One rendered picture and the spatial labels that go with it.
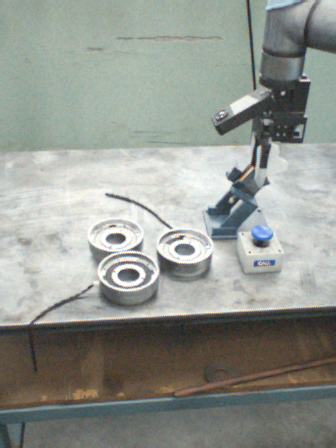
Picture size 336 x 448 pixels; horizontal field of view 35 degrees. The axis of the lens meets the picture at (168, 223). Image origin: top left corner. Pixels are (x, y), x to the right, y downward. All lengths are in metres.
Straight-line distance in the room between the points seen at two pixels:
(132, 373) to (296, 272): 0.40
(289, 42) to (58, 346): 0.77
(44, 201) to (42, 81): 1.40
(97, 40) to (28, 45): 0.30
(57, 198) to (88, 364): 0.36
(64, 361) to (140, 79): 1.63
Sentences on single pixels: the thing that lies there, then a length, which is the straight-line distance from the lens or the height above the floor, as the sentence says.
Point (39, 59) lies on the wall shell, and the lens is 2.53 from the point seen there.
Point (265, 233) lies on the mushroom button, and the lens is 0.99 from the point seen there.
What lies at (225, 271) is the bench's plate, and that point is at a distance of 1.01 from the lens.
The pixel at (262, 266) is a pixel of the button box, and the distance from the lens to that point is 1.01.
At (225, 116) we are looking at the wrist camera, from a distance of 0.99.
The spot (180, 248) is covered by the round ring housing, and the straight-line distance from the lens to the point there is 1.03.
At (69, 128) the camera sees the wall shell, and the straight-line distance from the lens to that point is 2.64.
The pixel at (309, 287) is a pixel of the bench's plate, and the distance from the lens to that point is 1.01.
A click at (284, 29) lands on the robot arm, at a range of 0.93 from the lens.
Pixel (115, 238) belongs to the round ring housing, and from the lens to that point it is 1.05.
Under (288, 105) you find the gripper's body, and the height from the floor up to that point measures 1.07.
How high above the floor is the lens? 1.45
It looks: 35 degrees down
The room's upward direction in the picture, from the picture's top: 2 degrees clockwise
